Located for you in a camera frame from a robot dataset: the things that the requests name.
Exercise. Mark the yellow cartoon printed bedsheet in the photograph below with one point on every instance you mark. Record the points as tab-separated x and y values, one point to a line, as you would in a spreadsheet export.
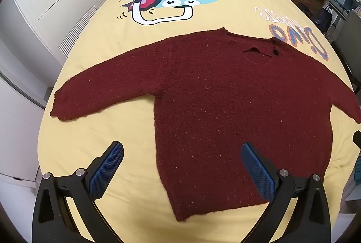
98	45

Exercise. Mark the dark bag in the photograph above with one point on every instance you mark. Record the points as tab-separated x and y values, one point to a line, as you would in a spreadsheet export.
324	18

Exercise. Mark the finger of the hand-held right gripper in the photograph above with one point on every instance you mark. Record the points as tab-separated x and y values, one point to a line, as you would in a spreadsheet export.
357	137

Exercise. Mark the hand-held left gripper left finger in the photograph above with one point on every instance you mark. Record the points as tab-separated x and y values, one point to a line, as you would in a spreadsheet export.
108	169

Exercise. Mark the dark red knitted sweater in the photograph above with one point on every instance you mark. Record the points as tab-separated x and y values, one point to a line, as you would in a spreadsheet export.
220	102

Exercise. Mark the grey chair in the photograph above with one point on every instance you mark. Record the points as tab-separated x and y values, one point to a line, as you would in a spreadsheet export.
349	34

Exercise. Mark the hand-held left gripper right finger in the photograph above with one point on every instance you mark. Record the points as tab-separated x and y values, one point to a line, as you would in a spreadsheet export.
258	172

